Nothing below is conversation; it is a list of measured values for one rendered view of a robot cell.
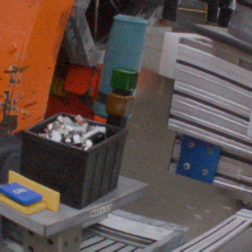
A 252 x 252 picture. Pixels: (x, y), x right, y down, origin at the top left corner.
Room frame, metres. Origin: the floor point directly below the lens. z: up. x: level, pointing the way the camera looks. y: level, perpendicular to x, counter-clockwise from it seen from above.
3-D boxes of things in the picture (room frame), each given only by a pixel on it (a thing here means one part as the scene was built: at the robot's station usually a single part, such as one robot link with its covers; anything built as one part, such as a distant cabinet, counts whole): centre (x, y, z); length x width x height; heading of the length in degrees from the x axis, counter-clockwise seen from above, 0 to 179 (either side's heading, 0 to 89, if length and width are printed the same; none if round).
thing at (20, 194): (1.35, 0.17, 0.47); 0.07 x 0.07 x 0.02; 66
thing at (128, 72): (1.69, 0.02, 0.64); 0.04 x 0.04 x 0.04; 66
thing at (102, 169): (1.53, 0.09, 0.51); 0.20 x 0.14 x 0.13; 163
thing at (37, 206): (1.35, 0.17, 0.45); 0.08 x 0.08 x 0.01; 66
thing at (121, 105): (1.69, 0.02, 0.59); 0.04 x 0.04 x 0.04; 66
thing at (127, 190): (1.51, 0.10, 0.44); 0.43 x 0.17 x 0.03; 156
